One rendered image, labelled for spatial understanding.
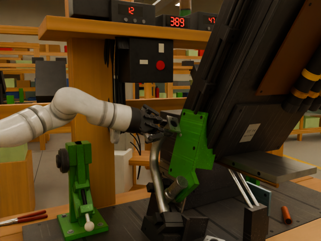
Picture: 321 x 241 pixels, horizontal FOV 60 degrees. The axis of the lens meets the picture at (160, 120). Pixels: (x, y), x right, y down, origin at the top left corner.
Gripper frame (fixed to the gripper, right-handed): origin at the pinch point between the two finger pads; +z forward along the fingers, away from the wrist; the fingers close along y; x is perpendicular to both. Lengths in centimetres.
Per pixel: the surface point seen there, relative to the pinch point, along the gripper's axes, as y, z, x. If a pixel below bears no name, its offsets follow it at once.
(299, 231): -32, 40, -3
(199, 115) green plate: -3.4, 2.8, -12.1
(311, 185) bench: -9, 82, 8
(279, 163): -18.0, 23.8, -16.1
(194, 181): -19.3, 2.8, -3.2
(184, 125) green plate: -1.6, 2.8, -4.8
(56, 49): 549, 45, 426
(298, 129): 244, 514, 190
